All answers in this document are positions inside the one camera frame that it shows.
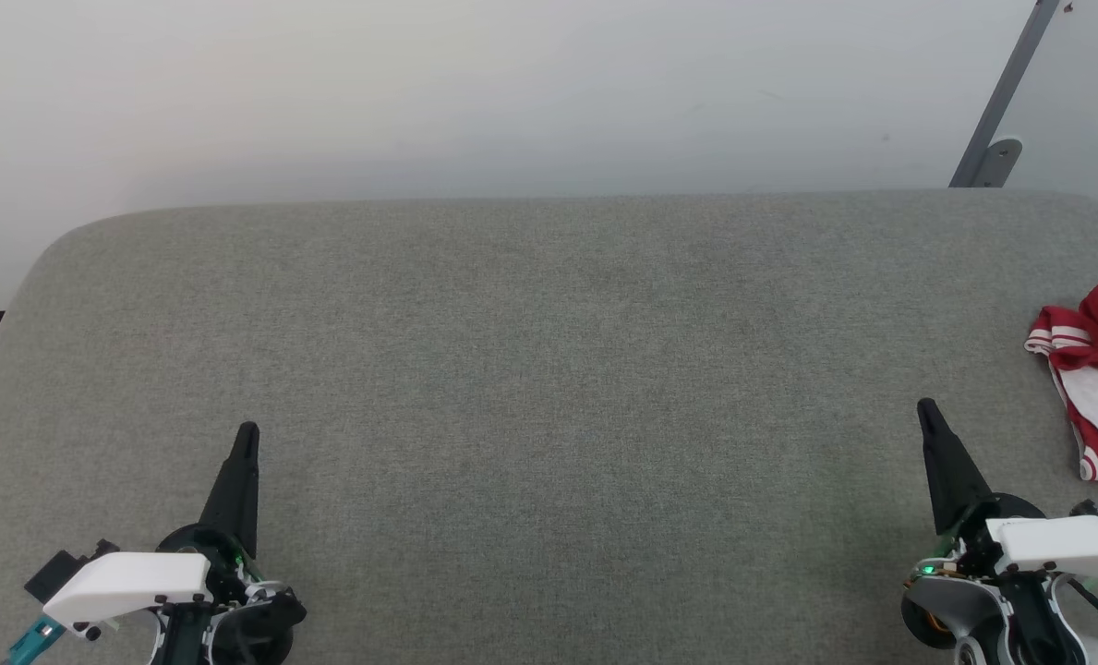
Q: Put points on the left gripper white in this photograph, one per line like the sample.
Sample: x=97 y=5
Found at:
x=133 y=582

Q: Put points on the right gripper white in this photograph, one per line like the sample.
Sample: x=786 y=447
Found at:
x=1066 y=545

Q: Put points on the grey fabric sofa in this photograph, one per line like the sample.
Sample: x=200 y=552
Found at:
x=548 y=416

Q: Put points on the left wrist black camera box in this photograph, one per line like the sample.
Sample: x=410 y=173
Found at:
x=54 y=573

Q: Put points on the grey metal bracket pole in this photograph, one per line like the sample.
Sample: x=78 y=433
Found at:
x=1001 y=102

